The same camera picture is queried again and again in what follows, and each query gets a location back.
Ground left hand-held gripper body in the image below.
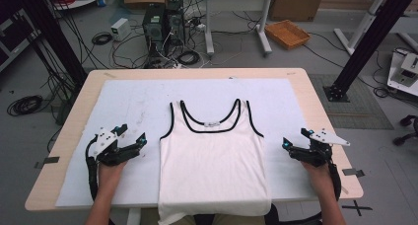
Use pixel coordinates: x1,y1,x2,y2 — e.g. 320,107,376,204
88,126,127,168

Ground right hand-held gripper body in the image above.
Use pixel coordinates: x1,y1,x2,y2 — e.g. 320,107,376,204
290,128,351,168

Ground white tank top black trim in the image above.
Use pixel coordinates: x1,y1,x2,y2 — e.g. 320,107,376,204
157,99,273,225

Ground person's right hand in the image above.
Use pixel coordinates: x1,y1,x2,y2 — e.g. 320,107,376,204
300,161,333,190

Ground person's left hand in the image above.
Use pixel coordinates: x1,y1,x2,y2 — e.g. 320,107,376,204
98,161,128,188

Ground white foam mat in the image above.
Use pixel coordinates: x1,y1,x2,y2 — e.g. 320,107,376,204
54,78,333,208

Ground grey tape piece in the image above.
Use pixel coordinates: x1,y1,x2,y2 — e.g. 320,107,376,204
34,156,61,170
341,168,366,179

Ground grey floor mat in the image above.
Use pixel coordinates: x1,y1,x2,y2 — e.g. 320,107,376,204
309,73,395,131

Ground black tape cross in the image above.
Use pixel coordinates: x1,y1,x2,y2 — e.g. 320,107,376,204
341,199,374,217

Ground person's khaki trousers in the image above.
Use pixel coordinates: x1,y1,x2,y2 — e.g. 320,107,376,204
140,207,267,225

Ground black office chair base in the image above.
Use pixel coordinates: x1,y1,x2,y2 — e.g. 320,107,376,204
391,113,418,147

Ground white power supply box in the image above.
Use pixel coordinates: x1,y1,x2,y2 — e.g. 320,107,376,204
109,17,132,42

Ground black computer tower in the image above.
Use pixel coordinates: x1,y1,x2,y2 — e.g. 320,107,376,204
165,0,187,47
141,2,168,60

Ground white device on base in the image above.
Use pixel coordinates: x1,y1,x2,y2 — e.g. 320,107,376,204
386,48,418,98

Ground white metal stand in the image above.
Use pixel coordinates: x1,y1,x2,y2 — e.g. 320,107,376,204
333,0,418,57

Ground grey equipment rack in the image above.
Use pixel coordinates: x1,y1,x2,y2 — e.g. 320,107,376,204
0,7,42,73

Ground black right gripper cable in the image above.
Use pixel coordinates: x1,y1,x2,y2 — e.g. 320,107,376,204
327,162,343,202

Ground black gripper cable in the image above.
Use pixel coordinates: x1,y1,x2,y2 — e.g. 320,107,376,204
84,135,101,202
327,162,343,202

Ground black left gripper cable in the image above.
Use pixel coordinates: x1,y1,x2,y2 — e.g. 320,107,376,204
84,135,101,202

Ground black coiled cable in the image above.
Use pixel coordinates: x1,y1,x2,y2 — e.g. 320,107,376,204
373,86,390,99
176,49,202,67
91,31,113,46
6,94,44,117

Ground black aluminium post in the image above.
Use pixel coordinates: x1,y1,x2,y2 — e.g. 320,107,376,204
322,0,418,103
14,0,89,88

